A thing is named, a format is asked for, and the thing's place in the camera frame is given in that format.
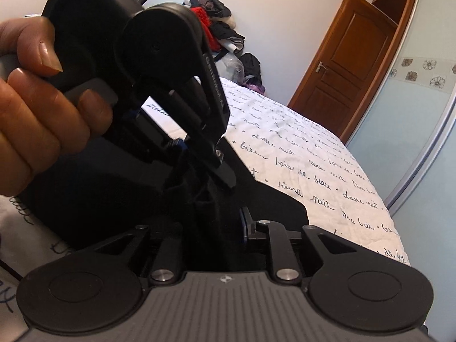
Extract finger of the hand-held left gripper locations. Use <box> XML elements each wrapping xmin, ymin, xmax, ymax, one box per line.
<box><xmin>119</xmin><ymin>78</ymin><xmax>189</xmax><ymax>172</ymax></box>
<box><xmin>171</xmin><ymin>78</ymin><xmax>236</xmax><ymax>190</ymax></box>

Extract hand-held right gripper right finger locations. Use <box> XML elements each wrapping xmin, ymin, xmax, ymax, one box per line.
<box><xmin>239</xmin><ymin>206</ymin><xmax>370</xmax><ymax>284</ymax></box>

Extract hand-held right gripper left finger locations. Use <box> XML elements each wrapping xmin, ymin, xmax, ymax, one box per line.
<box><xmin>82</xmin><ymin>223</ymin><xmax>184</xmax><ymax>284</ymax></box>

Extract black pants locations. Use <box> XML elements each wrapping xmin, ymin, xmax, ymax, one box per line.
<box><xmin>16</xmin><ymin>133</ymin><xmax>310</xmax><ymax>273</ymax></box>

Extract person's left hand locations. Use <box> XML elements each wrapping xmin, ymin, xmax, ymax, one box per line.
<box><xmin>0</xmin><ymin>17</ymin><xmax>114</xmax><ymax>196</ymax></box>

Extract pile of clothes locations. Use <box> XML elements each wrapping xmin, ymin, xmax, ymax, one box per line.
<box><xmin>183</xmin><ymin>0</ymin><xmax>266</xmax><ymax>95</ymax></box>

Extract clear plastic bag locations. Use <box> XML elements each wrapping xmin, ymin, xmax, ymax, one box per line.
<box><xmin>214</xmin><ymin>52</ymin><xmax>246</xmax><ymax>83</ymax></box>

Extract white script-printed quilt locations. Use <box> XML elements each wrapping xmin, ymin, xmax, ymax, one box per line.
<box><xmin>0</xmin><ymin>76</ymin><xmax>411</xmax><ymax>314</ymax></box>

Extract wooden door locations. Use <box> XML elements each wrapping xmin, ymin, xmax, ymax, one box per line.
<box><xmin>287</xmin><ymin>0</ymin><xmax>398</xmax><ymax>144</ymax></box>

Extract frosted wardrobe sliding door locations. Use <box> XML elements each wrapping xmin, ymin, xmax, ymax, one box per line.
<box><xmin>345</xmin><ymin>0</ymin><xmax>456</xmax><ymax>218</ymax></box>

